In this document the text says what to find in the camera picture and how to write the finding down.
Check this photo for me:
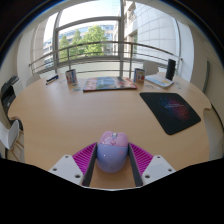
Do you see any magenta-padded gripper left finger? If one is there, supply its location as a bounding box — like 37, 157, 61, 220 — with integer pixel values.
48, 142, 98, 187

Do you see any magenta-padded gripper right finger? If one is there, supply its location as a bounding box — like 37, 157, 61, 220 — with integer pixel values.
127, 142, 177, 188

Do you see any lilac and pink computer mouse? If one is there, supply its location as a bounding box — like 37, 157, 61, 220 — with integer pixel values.
96, 130, 130, 174

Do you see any black printed mouse pad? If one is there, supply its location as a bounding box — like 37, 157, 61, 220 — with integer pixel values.
139, 91, 202, 136

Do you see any white chair with wooden legs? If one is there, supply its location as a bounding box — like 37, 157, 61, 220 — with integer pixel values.
0, 119, 25, 160

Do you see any open picture book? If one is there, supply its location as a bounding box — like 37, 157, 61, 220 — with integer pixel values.
144, 73, 175, 89

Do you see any blue and black pen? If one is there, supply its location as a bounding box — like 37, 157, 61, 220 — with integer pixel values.
45, 74, 60, 86

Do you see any printed white mug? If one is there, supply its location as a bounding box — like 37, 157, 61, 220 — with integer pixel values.
64, 68, 79, 85

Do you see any white plastic chair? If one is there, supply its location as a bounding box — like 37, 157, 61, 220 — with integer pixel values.
142, 60, 160, 77
25, 73, 42, 88

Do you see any colourful closed magazine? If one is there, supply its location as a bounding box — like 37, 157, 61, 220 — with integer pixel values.
82, 76, 139, 93

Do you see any black cylindrical bottle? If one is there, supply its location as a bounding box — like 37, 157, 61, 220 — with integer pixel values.
165, 58, 177, 82

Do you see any metal balcony railing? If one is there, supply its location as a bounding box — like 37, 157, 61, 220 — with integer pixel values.
27, 40, 183, 76

